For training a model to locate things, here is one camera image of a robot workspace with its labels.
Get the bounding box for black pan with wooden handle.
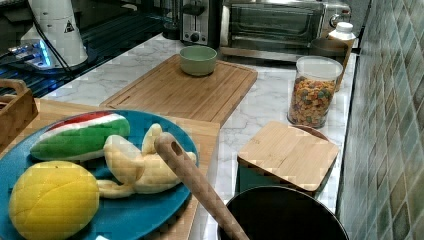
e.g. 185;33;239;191
154;132;349;240

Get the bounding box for grey metal cup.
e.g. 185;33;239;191
309;38;348;64

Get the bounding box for stainless toaster oven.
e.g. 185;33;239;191
220;0;351;62

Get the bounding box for teal box with bamboo lid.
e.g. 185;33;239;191
236;121;339;195

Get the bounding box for white capped bottle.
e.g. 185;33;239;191
328;22;356;91

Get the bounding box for toy peeled banana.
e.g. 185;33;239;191
97;123;181;199

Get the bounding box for green ceramic bowl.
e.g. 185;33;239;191
179;45;217;76

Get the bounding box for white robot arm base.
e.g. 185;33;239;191
1;0;88;72

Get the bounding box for toy watermelon slice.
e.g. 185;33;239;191
30;111;130;161

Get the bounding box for large bamboo cutting board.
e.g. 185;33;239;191
101;54;258;125

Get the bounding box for silver toaster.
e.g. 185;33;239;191
180;0;222;49

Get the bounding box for wooden basket with handle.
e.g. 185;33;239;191
0;79;38;150

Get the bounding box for clear cereal jar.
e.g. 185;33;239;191
287;56;343;128

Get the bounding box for yellow toy melon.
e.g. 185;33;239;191
8;161;100;240

